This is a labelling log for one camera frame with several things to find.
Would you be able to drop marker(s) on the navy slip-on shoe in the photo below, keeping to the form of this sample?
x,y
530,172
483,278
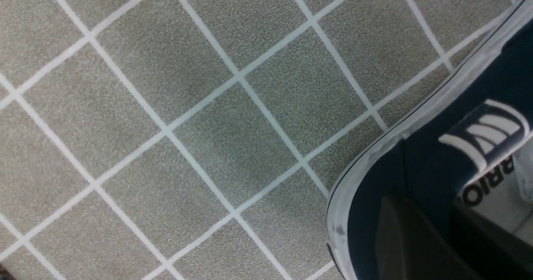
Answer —
x,y
447,156

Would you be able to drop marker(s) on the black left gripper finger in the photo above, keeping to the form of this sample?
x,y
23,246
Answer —
x,y
407,247

